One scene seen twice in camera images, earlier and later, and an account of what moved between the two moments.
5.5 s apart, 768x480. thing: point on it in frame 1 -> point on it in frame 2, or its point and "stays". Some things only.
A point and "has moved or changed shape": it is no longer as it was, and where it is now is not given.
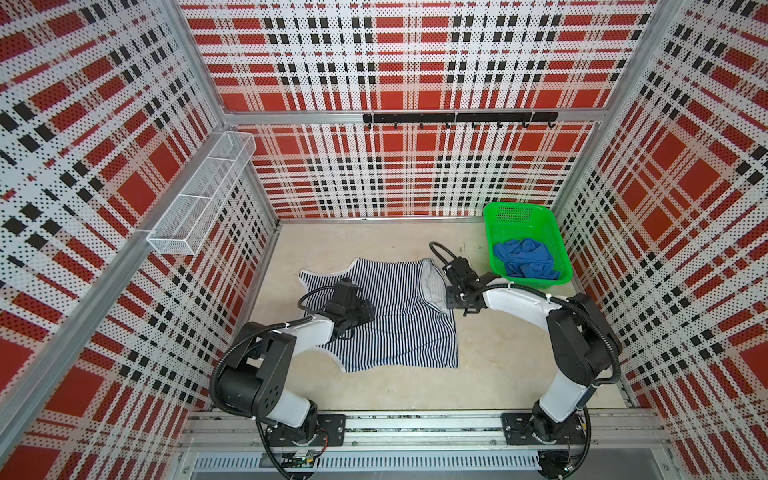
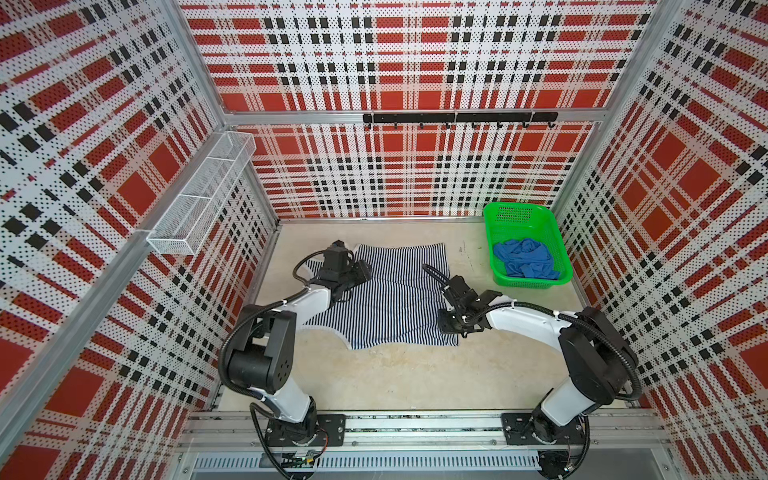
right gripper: [450, 300] -> [443, 323]
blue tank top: [526, 258] stays
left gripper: [366, 310] -> [362, 271]
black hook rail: [460, 117] stays
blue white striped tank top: [412, 327] has moved or changed shape
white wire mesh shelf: [188, 221] stays
